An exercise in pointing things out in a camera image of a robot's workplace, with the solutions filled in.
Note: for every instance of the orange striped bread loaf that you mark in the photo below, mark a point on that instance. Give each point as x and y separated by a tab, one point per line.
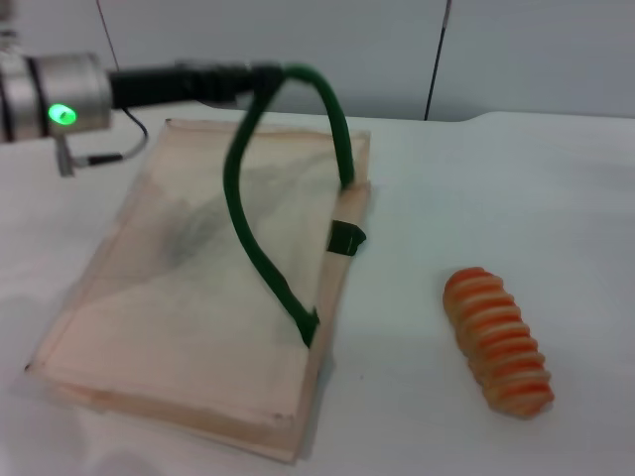
498	342

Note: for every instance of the thin dark wall strip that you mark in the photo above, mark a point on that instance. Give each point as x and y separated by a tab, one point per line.
435	64

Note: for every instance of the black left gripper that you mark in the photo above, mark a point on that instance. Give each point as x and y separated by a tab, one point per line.
164	84

